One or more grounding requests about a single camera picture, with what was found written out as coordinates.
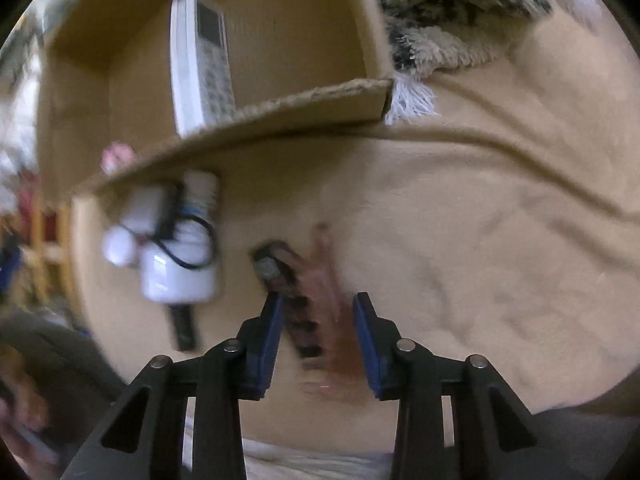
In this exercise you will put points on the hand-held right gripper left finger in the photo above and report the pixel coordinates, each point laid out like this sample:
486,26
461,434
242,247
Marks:
267,340

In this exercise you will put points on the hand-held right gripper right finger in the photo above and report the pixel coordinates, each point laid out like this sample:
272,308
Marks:
370,345

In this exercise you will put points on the small white capsule case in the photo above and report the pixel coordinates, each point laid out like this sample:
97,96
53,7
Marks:
120,247

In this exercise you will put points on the brown cardboard box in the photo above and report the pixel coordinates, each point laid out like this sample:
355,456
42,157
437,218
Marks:
280,35

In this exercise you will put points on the white power adapter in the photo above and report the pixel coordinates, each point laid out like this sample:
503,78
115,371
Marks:
142,207

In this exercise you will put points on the person's grey trouser leg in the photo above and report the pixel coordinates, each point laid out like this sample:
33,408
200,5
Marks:
65,360

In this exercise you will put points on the pink cat toy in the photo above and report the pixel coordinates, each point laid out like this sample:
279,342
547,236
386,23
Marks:
117,155

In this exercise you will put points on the wooden chair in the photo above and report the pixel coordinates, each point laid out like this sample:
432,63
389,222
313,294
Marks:
37,255

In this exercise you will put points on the black and cream fluffy blanket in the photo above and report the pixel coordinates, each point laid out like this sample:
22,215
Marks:
440,10

